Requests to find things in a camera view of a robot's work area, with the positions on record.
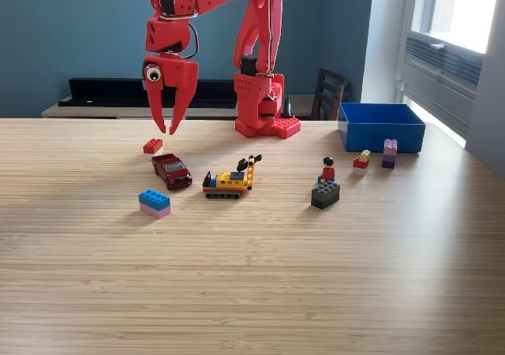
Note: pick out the red and white brick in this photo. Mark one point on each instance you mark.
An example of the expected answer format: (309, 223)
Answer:
(152, 146)

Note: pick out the dark grey brick stack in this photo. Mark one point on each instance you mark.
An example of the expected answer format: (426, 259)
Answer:
(325, 197)

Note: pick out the red yellow white brick stack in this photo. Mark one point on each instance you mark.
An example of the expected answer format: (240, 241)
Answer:
(361, 163)

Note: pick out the purple and pink brick stack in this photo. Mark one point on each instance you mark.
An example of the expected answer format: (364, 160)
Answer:
(389, 154)

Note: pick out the blue plastic bin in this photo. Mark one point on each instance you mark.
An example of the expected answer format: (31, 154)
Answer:
(378, 138)

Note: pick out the pale wooden sideboard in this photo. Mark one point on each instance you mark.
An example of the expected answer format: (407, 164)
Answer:
(118, 112)

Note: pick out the dark red toy car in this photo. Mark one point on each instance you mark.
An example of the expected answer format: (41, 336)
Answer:
(173, 173)

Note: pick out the yellow toy digger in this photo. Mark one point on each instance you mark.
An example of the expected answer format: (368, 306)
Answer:
(225, 181)

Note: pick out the blue and pink brick stack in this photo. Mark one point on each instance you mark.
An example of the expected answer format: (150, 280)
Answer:
(155, 205)

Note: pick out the dark wooden chair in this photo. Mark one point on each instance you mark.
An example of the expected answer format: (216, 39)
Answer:
(331, 75)

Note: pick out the toy figure red shirt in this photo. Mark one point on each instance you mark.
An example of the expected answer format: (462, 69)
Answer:
(328, 172)

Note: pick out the grey window vent unit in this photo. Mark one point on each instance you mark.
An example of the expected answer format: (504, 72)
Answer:
(442, 79)

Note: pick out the bright window with frame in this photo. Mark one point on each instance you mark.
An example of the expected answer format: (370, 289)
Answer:
(465, 8)

